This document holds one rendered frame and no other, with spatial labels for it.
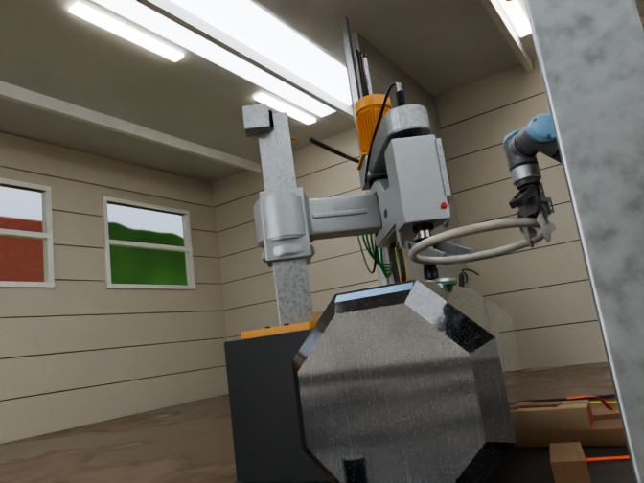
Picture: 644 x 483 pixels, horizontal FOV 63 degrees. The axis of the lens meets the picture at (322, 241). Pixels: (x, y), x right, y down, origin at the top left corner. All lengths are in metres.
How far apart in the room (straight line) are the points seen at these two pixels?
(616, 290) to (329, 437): 1.71
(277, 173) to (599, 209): 2.71
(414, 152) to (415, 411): 1.21
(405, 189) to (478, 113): 5.47
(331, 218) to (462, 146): 4.96
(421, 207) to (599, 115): 2.01
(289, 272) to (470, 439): 1.49
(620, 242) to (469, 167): 7.27
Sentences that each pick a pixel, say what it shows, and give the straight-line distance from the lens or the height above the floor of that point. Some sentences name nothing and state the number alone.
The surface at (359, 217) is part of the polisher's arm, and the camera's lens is 3.09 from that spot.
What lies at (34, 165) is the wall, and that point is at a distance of 8.38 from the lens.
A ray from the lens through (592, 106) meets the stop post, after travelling 0.50.
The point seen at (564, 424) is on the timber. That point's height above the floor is 0.12.
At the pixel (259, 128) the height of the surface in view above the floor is 1.93.
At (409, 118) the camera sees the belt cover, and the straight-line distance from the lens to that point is 2.58.
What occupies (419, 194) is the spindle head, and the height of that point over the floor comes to 1.28.
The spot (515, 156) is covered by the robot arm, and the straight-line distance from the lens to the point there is 1.83.
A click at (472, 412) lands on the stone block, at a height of 0.38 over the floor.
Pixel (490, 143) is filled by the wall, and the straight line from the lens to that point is 7.72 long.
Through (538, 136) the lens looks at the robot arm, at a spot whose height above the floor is 1.18.
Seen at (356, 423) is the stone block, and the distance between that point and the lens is 2.03.
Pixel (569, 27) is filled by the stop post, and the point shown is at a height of 0.90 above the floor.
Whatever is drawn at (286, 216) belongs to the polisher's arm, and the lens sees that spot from 2.95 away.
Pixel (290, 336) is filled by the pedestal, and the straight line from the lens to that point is 2.71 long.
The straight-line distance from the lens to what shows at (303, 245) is 2.96.
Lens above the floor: 0.66
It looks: 11 degrees up
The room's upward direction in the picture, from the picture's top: 8 degrees counter-clockwise
